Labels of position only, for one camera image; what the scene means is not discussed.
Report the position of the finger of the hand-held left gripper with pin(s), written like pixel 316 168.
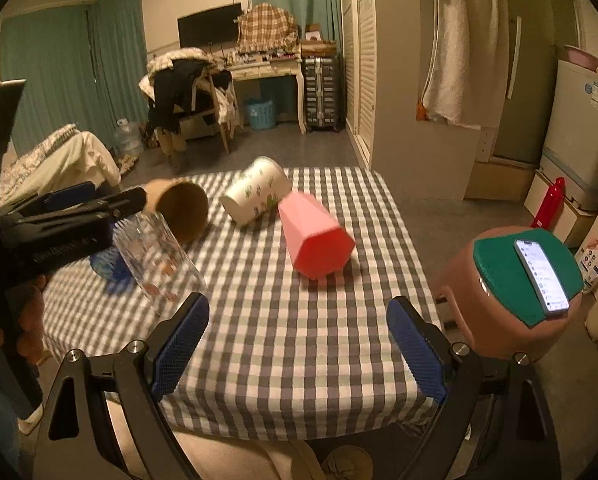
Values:
pixel 59 247
pixel 74 195

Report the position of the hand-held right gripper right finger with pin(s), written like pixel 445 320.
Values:
pixel 419 350

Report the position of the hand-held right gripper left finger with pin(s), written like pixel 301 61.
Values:
pixel 179 345

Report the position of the clear glass cup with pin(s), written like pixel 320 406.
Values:
pixel 154 260

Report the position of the brown paper cup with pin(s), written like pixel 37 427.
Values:
pixel 184 207

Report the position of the pink faceted cup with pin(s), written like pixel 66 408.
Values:
pixel 314 237

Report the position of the blue cup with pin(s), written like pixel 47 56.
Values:
pixel 108 270

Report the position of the white leaf-print cup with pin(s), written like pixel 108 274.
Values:
pixel 254 192

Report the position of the person's left hand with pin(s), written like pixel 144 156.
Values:
pixel 28 315

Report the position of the bed with beige bedding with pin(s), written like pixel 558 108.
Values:
pixel 64 160

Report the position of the clear water jug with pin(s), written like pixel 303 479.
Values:
pixel 128 140

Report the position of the brown stool with green seat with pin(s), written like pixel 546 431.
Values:
pixel 499 310

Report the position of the grey checked tablecloth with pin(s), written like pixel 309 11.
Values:
pixel 279 320

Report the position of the black jacket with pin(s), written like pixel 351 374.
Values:
pixel 171 92

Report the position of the smartphone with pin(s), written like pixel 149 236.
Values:
pixel 541 275

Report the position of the white quilt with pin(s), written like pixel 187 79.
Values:
pixel 161 62

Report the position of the white shoe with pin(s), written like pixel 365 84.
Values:
pixel 29 420

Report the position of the wooden chair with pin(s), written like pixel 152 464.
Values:
pixel 221 115

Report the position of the printed carton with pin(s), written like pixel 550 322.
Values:
pixel 593 265

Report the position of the red bottle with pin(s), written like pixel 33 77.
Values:
pixel 548 205

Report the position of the cardboard box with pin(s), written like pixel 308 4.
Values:
pixel 564 220

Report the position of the blue laundry basket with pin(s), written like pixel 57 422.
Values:
pixel 260 114

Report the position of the black television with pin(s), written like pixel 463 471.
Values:
pixel 209 25

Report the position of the white desk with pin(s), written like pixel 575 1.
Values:
pixel 266 70

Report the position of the plaid blanket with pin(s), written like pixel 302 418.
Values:
pixel 266 25

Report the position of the dark drawer cabinet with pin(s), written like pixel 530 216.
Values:
pixel 321 92

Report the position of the white washing machine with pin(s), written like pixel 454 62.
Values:
pixel 579 135

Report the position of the wooden box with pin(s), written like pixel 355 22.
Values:
pixel 319 49

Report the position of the white louvred wardrobe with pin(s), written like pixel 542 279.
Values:
pixel 394 60

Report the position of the white hanging towel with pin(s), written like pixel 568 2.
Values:
pixel 466 50

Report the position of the pink basin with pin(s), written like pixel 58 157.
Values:
pixel 581 57

